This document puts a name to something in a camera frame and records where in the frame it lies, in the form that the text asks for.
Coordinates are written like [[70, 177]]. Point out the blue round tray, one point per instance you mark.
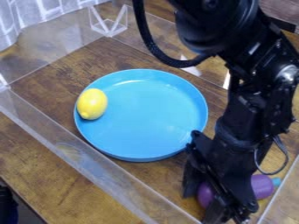
[[154, 109]]

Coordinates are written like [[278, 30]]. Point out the clear acrylic enclosure wall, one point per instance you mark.
[[72, 184]]

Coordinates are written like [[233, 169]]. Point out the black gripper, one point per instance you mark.
[[218, 163]]

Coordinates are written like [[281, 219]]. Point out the white patterned curtain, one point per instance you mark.
[[22, 13]]

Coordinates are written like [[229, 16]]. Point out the purple toy eggplant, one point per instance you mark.
[[263, 185]]

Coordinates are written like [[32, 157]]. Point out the yellow toy lemon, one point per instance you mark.
[[92, 104]]

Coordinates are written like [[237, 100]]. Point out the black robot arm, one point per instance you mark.
[[233, 29]]

